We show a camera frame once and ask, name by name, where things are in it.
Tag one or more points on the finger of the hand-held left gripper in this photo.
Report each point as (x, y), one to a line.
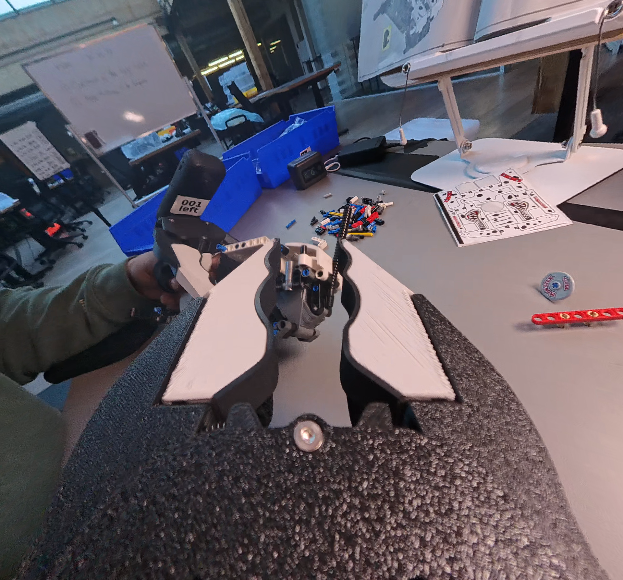
(200, 273)

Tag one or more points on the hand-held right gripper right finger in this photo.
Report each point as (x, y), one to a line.
(399, 346)

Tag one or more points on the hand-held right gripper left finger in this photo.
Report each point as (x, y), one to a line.
(214, 346)

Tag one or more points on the toy brick model car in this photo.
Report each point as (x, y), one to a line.
(302, 288)

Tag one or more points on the instruction booklet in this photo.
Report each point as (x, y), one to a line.
(428, 6)

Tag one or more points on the person's left forearm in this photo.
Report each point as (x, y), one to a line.
(68, 322)

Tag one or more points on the person's left hand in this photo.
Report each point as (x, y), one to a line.
(146, 278)

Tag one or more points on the small black box device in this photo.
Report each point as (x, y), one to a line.
(308, 171)

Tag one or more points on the pile of small brick pieces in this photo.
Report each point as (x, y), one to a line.
(350, 218)

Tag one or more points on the white board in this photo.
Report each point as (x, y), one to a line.
(107, 89)

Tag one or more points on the round grey disc piece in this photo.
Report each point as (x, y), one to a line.
(557, 286)

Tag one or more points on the sticker sheet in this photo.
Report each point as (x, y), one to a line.
(501, 208)

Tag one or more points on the dark background table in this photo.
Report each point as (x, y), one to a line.
(292, 84)

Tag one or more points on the black power brick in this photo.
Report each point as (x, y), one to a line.
(362, 150)

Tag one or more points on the red brick beam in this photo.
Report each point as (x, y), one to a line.
(579, 316)

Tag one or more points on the book stand with white base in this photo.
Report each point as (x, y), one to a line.
(506, 166)

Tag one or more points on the small white stand base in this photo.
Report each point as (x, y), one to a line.
(419, 132)

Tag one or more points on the person's green sweatshirt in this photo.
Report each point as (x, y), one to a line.
(24, 483)

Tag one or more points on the small white wall chart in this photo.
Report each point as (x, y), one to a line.
(34, 152)

